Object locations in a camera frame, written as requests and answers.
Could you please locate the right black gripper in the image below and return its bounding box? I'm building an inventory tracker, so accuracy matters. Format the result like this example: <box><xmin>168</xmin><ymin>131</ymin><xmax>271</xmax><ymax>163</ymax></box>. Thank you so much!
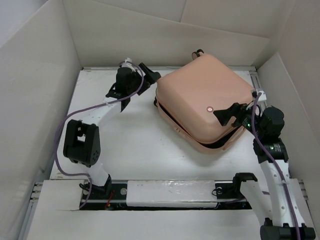
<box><xmin>212</xmin><ymin>100</ymin><xmax>265</xmax><ymax>138</ymax></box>

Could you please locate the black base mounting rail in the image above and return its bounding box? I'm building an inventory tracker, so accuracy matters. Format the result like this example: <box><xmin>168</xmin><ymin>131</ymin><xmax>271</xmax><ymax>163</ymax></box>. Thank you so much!
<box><xmin>79</xmin><ymin>179</ymin><xmax>251</xmax><ymax>211</ymax></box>

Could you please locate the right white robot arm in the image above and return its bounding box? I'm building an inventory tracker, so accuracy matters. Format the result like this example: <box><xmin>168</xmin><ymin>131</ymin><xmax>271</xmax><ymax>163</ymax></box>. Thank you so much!
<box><xmin>213</xmin><ymin>103</ymin><xmax>316</xmax><ymax>240</ymax></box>

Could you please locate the pink hard-shell suitcase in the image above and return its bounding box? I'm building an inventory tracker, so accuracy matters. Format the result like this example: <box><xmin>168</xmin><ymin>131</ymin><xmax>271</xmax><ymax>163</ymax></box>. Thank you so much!
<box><xmin>155</xmin><ymin>49</ymin><xmax>253</xmax><ymax>154</ymax></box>

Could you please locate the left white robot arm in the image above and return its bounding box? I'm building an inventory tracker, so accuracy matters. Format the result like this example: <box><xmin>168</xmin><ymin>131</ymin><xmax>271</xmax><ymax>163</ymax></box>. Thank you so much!
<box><xmin>63</xmin><ymin>60</ymin><xmax>161</xmax><ymax>199</ymax></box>

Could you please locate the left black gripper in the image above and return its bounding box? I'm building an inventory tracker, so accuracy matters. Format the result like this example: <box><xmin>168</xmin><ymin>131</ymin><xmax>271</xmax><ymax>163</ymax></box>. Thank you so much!
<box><xmin>126</xmin><ymin>63</ymin><xmax>160</xmax><ymax>95</ymax></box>

